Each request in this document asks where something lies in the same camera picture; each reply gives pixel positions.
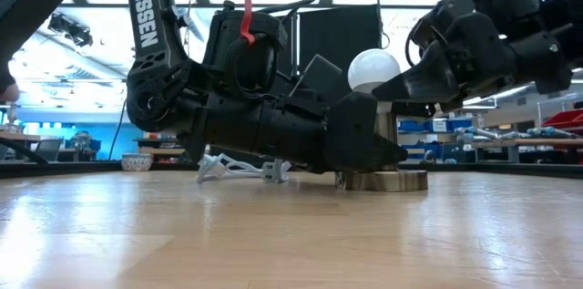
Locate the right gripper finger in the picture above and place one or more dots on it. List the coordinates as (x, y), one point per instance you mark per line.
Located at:
(414, 109)
(423, 81)

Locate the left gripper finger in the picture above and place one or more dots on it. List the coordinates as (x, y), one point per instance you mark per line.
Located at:
(389, 154)

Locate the white lightbulb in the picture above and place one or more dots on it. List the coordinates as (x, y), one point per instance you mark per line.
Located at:
(371, 70)

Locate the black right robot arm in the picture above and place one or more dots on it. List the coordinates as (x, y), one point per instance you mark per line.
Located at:
(537, 61)

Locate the blue storage bin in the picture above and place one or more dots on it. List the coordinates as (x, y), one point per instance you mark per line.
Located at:
(460, 124)

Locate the black partition panel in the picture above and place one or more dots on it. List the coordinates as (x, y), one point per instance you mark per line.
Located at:
(346, 29)

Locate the wooden workbench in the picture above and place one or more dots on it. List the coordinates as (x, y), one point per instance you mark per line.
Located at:
(537, 141)

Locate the red storage bin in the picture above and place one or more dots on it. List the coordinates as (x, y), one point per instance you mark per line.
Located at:
(567, 120)

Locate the black hanging spotlight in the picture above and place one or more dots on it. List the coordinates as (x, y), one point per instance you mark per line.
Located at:
(68, 29)

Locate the person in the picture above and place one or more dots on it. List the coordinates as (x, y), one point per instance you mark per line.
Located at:
(9, 93)

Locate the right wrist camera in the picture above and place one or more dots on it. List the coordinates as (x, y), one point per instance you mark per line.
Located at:
(442, 15)

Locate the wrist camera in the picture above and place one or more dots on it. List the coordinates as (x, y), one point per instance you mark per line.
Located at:
(319, 75)
(442, 15)

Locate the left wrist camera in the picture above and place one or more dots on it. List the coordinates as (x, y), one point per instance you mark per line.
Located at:
(319, 75)

